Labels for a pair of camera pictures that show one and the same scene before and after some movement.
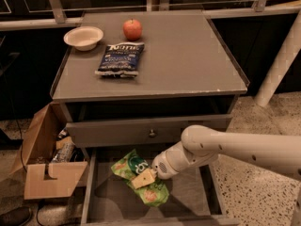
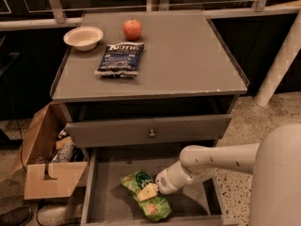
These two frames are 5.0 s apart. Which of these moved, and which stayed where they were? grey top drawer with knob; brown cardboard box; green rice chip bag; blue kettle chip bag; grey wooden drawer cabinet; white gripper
Moved: green rice chip bag; white gripper
Stayed: brown cardboard box; grey top drawer with knob; grey wooden drawer cabinet; blue kettle chip bag
